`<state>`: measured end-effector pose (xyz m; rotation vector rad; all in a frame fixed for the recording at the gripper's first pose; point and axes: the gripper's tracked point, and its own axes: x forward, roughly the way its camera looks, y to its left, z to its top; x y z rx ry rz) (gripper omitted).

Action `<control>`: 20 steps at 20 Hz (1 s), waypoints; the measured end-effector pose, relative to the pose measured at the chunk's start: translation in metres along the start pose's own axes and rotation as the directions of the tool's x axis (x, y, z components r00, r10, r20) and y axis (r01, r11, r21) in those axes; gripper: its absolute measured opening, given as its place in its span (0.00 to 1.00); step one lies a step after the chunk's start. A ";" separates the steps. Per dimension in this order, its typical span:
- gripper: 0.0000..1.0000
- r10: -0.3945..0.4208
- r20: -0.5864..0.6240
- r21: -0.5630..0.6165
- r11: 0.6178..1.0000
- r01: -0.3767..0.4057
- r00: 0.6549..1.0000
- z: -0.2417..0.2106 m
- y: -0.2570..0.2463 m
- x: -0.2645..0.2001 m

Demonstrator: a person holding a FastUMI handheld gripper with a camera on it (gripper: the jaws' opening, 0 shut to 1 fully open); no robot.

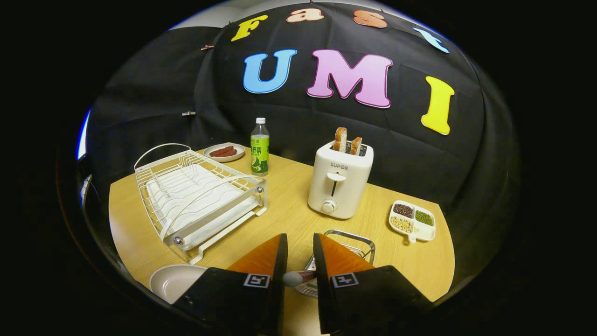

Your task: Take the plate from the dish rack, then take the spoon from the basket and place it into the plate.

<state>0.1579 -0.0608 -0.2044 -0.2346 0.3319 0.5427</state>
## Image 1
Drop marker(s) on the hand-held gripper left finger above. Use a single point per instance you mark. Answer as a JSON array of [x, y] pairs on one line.
[[279, 261]]

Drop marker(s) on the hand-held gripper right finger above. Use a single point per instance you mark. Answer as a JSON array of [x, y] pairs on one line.
[[322, 303]]

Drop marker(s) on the white plate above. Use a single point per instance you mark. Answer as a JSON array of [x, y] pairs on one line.
[[175, 282]]

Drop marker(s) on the white divided bean dish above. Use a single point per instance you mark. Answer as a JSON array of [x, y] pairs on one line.
[[424, 231]]

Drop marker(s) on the white toaster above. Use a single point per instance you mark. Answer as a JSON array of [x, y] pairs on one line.
[[345, 186]]

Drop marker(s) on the white ribbed drain tray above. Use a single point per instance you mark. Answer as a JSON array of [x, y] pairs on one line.
[[196, 200]]

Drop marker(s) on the green label drink bottle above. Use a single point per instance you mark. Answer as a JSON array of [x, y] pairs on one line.
[[260, 154]]

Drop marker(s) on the brown sausage piece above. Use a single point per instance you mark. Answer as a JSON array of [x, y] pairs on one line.
[[220, 150], [228, 153]]

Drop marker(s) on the small grey saucer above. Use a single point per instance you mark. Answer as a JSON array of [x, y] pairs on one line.
[[238, 148]]

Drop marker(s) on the toast slice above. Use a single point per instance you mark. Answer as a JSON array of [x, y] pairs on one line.
[[356, 146], [340, 140]]

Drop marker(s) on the black backdrop cloth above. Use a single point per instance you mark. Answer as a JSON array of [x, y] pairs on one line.
[[326, 121]]

